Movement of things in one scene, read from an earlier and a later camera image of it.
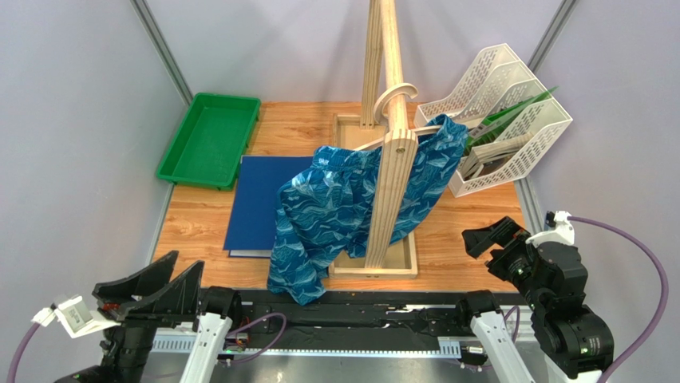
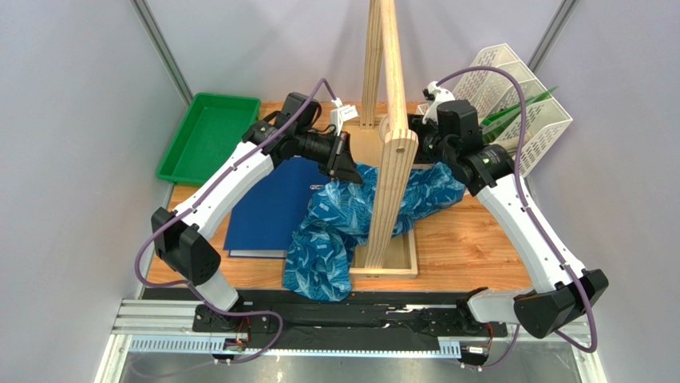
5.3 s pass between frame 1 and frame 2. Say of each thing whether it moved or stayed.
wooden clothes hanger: moved
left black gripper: moved
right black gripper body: moved
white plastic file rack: stayed
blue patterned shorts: moved
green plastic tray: stayed
